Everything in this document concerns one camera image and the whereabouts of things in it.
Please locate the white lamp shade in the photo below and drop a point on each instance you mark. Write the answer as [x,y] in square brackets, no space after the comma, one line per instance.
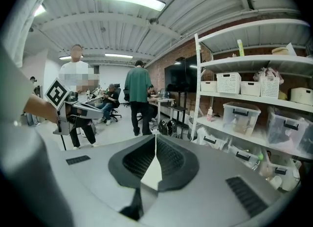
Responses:
[276,182]

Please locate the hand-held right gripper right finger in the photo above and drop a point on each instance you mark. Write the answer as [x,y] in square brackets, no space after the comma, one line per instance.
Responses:
[176,165]

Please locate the white office desk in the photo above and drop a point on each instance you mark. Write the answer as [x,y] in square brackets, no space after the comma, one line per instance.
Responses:
[166,100]

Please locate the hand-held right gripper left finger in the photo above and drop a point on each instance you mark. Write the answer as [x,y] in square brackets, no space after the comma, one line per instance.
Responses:
[127,167]

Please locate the person's torso in grey shirt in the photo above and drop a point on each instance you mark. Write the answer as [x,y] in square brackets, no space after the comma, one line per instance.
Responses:
[12,79]

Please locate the black television stand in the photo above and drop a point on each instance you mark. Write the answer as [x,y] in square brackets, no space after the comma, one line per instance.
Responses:
[181,108]

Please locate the black backpack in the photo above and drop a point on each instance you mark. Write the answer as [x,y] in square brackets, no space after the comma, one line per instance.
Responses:
[168,127]

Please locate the woven straw hat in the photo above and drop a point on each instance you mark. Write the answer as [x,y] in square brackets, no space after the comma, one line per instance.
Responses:
[280,50]

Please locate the black wall television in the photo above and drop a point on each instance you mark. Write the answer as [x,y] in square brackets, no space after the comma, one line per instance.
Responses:
[182,74]

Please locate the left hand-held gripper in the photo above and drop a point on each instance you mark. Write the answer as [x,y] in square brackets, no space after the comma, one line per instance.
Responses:
[57,94]

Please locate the white perforated basket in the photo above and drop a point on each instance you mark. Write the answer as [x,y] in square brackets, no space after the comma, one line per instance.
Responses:
[269,87]
[228,83]

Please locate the person's left forearm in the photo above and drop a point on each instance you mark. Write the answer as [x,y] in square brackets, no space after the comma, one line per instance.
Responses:
[39,107]

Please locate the black office chair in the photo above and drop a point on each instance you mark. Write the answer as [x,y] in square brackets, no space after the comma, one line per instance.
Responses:
[126,97]
[118,94]

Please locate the white shelving unit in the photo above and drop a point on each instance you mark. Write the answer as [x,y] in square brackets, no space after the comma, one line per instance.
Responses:
[256,61]

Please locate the pink bag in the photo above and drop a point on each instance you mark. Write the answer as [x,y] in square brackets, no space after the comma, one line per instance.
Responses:
[267,71]

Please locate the green white tube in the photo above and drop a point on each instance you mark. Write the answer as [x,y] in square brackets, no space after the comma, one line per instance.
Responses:
[240,47]

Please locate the pink bottle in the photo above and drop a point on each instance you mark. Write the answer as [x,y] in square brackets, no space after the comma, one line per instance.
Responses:
[209,114]

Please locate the cream storage box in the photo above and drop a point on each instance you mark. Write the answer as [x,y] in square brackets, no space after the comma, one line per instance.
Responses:
[208,86]
[250,88]
[302,96]

